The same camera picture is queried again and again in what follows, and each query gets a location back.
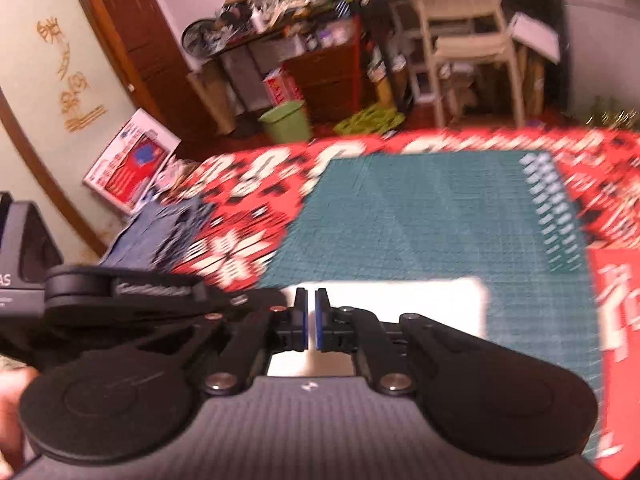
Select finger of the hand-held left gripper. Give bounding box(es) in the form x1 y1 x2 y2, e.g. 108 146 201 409
107 270 288 322

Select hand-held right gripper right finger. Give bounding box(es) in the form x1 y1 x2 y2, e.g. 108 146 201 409
315 287 481 396

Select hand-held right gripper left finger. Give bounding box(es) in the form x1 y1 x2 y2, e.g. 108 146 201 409
135 287 307 396

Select cream knit vest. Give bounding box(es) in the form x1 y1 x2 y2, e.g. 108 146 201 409
265 277 490 378

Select person's left hand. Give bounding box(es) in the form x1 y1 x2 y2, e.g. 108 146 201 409
0 366 41 471

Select blue denim jeans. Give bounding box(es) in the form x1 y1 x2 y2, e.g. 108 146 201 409
100 195 216 273

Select printed white cardboard box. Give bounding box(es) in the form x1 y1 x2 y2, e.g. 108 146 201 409
82 107 182 216

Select red patterned blanket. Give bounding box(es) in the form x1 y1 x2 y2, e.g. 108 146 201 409
165 127 640 480

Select green cutting mat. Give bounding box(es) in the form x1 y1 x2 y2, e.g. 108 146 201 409
245 149 607 461

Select green waste bin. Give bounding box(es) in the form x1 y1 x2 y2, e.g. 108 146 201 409
258 100 312 143

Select lime green perforated crate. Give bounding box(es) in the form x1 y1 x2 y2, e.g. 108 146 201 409
332 106 406 136

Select red printed box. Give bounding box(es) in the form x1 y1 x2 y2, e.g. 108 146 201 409
262 67 303 107

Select wooden door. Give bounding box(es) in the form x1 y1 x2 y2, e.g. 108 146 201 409
65 0 201 151

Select wooden drawer cabinet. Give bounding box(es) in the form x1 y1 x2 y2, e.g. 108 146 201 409
282 25 363 121

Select black desk fan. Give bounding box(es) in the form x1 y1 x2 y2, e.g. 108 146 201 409
181 19 219 58

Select white flat box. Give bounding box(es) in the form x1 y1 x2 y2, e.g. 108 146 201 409
509 12 561 63

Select green tinsel garland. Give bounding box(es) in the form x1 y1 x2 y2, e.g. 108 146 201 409
585 95 640 131

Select grey refrigerator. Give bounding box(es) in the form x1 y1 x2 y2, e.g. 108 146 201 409
562 0 640 121

